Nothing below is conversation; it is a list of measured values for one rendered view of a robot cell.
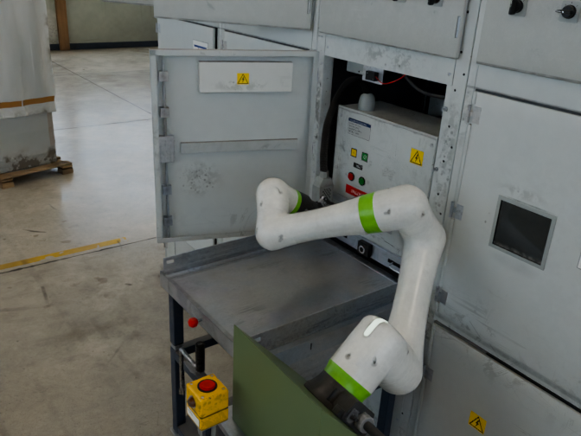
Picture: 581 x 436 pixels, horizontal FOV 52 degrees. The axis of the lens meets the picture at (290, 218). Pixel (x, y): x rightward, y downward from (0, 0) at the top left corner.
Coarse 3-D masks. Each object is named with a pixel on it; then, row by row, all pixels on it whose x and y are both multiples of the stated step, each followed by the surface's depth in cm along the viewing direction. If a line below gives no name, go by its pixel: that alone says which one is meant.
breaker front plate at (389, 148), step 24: (360, 120) 218; (336, 144) 231; (360, 144) 220; (384, 144) 210; (408, 144) 201; (432, 144) 192; (336, 168) 234; (384, 168) 212; (408, 168) 203; (336, 192) 237; (384, 240) 220
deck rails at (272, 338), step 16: (240, 240) 224; (256, 240) 229; (176, 256) 210; (192, 256) 214; (208, 256) 218; (224, 256) 222; (240, 256) 225; (176, 272) 211; (384, 288) 196; (352, 304) 189; (368, 304) 194; (384, 304) 199; (304, 320) 178; (320, 320) 182; (336, 320) 187; (256, 336) 168; (272, 336) 172; (288, 336) 176; (304, 336) 180
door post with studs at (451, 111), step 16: (464, 32) 169; (464, 48) 170; (464, 64) 172; (464, 80) 173; (448, 96) 179; (448, 112) 180; (448, 128) 181; (448, 144) 182; (448, 160) 183; (432, 176) 190; (448, 176) 184; (432, 192) 191; (432, 208) 192; (400, 432) 228
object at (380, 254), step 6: (342, 240) 238; (348, 240) 235; (354, 240) 232; (366, 240) 226; (354, 246) 232; (378, 246) 222; (372, 252) 225; (378, 252) 222; (384, 252) 219; (390, 252) 218; (372, 258) 226; (378, 258) 223; (384, 258) 220; (390, 258) 217; (396, 258) 215; (384, 264) 221; (396, 264) 216
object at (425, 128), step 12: (348, 108) 221; (384, 108) 225; (396, 108) 226; (384, 120) 208; (396, 120) 209; (408, 120) 210; (420, 120) 211; (432, 120) 212; (420, 132) 196; (432, 132) 196; (432, 168) 194
